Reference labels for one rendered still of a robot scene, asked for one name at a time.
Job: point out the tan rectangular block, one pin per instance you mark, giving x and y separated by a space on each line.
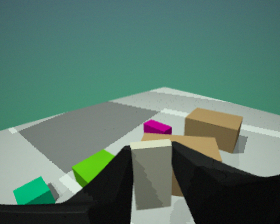
225 127
204 145

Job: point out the magenta rectangular block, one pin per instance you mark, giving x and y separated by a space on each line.
156 127

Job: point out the lime green block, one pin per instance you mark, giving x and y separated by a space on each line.
87 169

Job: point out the teal rectangular block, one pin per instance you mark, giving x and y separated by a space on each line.
34 192

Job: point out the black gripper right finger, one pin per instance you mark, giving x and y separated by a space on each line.
217 193

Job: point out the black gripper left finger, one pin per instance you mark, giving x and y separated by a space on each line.
104 200

